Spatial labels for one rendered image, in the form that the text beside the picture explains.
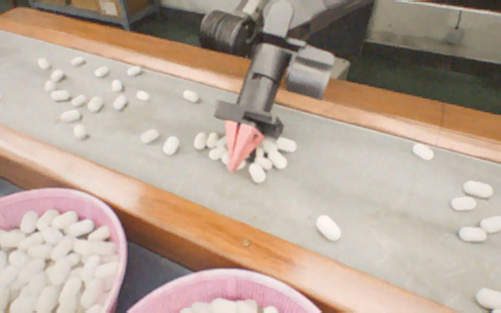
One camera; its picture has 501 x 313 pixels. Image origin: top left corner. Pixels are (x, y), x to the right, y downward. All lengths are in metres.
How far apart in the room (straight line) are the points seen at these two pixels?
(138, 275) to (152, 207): 0.11
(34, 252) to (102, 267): 0.10
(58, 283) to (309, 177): 0.37
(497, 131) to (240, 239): 0.49
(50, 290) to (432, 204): 0.52
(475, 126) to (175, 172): 0.53
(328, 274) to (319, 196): 0.14
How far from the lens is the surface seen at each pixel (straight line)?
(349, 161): 0.57
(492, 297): 0.47
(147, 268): 0.52
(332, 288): 0.40
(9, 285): 0.52
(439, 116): 0.69
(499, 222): 0.55
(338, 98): 0.67
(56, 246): 0.51
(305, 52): 0.52
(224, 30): 0.93
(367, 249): 0.47
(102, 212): 0.50
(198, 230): 0.43
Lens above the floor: 1.12
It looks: 43 degrees down
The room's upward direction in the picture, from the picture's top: straight up
